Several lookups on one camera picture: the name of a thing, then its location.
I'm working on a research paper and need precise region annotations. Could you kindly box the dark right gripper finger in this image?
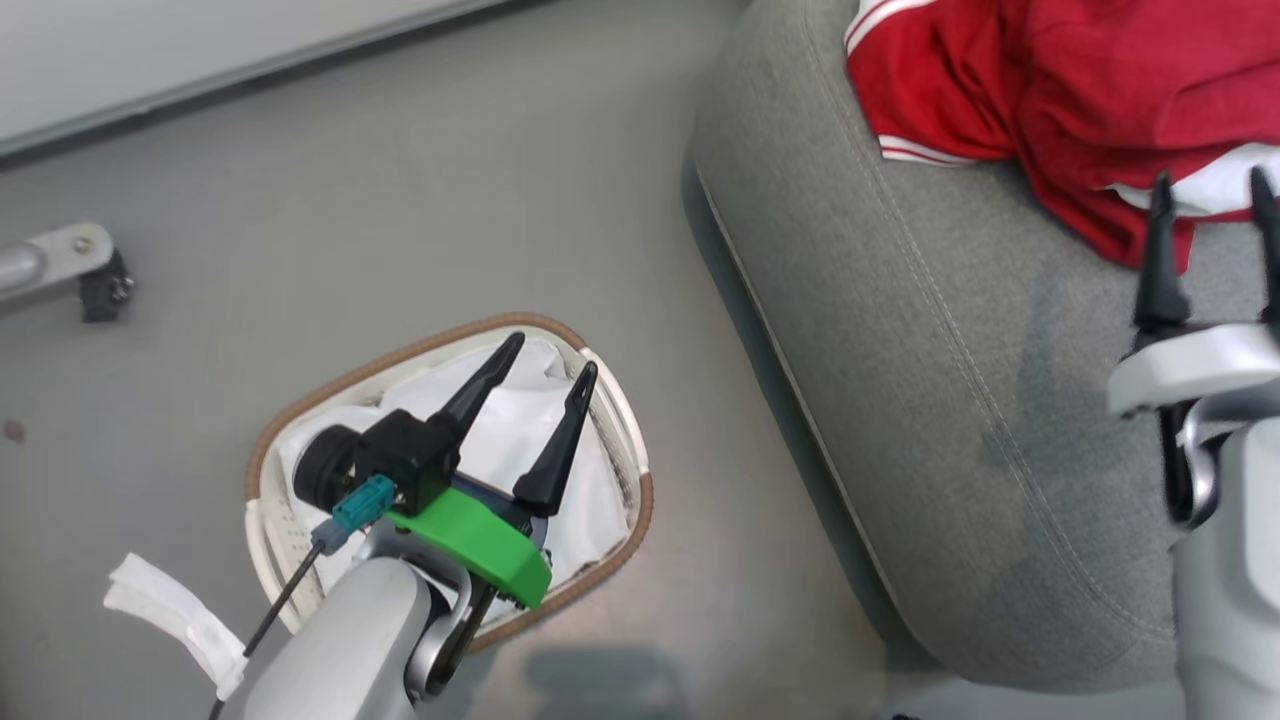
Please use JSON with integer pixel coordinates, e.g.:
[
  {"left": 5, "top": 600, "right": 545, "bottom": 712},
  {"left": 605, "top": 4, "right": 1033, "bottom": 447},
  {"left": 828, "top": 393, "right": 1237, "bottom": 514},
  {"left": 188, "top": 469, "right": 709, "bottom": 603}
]
[
  {"left": 1134, "top": 171, "right": 1194, "bottom": 337},
  {"left": 1249, "top": 166, "right": 1280, "bottom": 325}
]

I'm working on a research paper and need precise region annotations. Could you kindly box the white strap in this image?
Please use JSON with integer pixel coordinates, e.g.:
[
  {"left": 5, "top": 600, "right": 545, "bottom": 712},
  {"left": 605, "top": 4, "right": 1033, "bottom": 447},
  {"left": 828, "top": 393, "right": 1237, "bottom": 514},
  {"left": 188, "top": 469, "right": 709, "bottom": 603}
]
[{"left": 102, "top": 552, "right": 249, "bottom": 702}]

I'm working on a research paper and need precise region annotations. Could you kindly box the grey partition bottom rail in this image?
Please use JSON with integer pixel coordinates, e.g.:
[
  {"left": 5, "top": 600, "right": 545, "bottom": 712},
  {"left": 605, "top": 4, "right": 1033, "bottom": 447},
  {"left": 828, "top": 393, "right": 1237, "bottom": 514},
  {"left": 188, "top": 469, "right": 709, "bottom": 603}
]
[{"left": 0, "top": 0, "right": 531, "bottom": 163}]

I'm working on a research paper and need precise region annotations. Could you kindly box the grey partition foot leg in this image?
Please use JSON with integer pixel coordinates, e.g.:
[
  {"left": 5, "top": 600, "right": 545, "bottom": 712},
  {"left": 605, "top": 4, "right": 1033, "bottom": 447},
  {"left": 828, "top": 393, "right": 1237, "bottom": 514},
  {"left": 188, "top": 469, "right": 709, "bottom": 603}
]
[{"left": 0, "top": 221, "right": 117, "bottom": 319}]

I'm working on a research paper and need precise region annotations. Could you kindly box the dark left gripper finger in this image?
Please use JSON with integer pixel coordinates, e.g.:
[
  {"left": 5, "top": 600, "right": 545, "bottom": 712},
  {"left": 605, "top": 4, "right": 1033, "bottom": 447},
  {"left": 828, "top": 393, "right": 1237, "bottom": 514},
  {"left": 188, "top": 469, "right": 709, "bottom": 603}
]
[
  {"left": 430, "top": 332, "right": 527, "bottom": 448},
  {"left": 512, "top": 361, "right": 600, "bottom": 519}
]

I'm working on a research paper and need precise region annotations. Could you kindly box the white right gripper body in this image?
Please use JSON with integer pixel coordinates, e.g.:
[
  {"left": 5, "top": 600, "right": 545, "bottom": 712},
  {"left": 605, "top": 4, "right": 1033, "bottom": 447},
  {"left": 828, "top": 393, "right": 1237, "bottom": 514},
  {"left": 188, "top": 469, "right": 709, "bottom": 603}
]
[{"left": 1106, "top": 321, "right": 1280, "bottom": 419}]

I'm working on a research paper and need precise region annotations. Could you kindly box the thin black cable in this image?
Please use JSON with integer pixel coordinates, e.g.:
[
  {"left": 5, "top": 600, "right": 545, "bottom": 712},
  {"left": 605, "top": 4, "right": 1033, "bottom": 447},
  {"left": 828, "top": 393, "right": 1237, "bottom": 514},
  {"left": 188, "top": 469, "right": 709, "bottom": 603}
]
[{"left": 205, "top": 540, "right": 329, "bottom": 720}]

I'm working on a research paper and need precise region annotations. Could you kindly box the teal cable connector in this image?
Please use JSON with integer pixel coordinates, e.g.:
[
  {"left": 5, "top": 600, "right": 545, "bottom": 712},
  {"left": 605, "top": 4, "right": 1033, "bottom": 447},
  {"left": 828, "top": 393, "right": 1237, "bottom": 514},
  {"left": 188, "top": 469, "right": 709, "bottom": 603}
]
[{"left": 310, "top": 474, "right": 399, "bottom": 557}]

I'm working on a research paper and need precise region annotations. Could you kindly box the black caster wheel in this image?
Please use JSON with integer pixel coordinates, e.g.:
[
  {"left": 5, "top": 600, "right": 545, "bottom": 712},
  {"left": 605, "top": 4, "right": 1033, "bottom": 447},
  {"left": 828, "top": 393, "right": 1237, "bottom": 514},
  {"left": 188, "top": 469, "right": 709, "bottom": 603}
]
[{"left": 79, "top": 248, "right": 137, "bottom": 324}]

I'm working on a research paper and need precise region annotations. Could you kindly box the wicker-rimmed laundry basket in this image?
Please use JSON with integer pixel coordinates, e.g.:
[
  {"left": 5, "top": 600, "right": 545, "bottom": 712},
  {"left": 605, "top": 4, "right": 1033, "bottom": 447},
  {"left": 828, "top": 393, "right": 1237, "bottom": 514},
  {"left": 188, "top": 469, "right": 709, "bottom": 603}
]
[{"left": 244, "top": 311, "right": 656, "bottom": 657}]

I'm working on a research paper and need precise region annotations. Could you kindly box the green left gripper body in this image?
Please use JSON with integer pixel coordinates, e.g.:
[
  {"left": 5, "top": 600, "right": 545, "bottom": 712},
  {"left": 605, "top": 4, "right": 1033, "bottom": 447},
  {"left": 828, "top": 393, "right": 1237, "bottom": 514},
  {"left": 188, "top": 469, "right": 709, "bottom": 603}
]
[{"left": 385, "top": 487, "right": 554, "bottom": 610}]

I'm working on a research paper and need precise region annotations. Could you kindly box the grey fabric sofa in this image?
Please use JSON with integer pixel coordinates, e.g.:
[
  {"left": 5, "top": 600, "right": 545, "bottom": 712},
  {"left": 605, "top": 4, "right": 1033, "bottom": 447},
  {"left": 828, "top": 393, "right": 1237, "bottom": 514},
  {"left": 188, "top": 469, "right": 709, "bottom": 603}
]
[{"left": 688, "top": 0, "right": 1280, "bottom": 693}]

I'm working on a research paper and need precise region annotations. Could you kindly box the white basket liner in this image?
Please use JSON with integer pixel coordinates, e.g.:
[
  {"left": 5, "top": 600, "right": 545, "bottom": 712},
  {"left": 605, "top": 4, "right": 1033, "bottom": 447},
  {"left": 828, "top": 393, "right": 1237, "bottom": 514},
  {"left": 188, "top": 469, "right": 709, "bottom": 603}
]
[{"left": 277, "top": 338, "right": 633, "bottom": 601}]

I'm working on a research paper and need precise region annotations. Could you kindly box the red and white garment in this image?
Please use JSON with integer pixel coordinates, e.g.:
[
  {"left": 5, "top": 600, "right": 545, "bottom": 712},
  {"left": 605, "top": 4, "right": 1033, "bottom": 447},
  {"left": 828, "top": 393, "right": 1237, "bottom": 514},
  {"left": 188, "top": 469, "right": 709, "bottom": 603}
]
[{"left": 844, "top": 0, "right": 1280, "bottom": 274}]

